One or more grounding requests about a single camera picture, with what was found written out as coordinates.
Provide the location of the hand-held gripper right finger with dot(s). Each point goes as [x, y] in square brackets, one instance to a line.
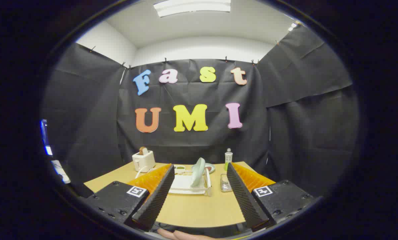
[245, 200]

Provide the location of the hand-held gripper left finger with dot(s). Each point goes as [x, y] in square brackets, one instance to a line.
[155, 203]

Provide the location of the white dish rack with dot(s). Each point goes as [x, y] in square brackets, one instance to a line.
[182, 183]

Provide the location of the pale green plate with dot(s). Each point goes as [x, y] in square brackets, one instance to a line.
[198, 171]

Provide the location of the white divided condiment dish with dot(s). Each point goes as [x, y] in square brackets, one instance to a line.
[179, 167]

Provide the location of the small plate with food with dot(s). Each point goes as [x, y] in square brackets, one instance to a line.
[210, 167]

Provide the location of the white toaster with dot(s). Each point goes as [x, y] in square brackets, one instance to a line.
[144, 161]

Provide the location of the green label bottle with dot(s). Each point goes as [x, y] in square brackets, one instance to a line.
[228, 160]

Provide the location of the brown bread slice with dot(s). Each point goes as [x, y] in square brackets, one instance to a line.
[143, 150]

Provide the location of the black backdrop cloth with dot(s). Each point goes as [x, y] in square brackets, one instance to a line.
[192, 143]

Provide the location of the white printed paper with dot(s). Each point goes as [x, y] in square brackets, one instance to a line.
[60, 171]

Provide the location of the blue lit screen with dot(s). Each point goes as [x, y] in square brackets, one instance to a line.
[45, 136]

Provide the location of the ceiling light panel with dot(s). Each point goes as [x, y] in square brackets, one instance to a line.
[192, 6]

